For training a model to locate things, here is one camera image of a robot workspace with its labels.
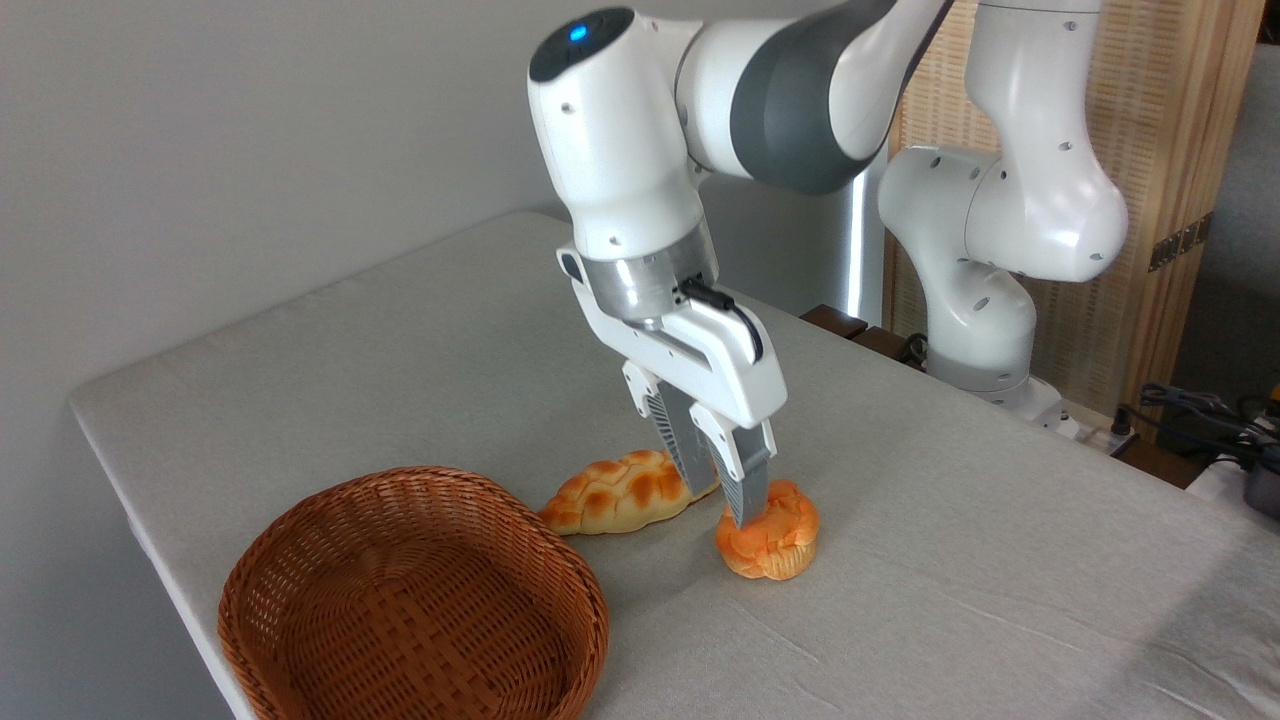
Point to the grey tablecloth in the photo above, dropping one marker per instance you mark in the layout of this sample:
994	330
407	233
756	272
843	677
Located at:
950	600

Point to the dark wooden furniture piece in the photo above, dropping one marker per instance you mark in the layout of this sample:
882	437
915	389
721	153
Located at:
834	320
885	345

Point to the metal screen hinge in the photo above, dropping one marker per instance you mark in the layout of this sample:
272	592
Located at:
1180	242

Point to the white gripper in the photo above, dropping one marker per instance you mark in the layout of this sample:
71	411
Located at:
725	375

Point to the brown wicker basket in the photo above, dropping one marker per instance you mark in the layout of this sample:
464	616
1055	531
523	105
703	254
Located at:
450	640

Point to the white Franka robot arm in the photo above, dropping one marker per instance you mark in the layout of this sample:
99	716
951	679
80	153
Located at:
620	150

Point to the round orange bread bun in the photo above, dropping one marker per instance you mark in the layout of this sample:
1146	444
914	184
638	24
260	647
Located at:
785	545

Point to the long braided bread loaf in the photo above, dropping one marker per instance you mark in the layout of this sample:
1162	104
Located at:
610	492

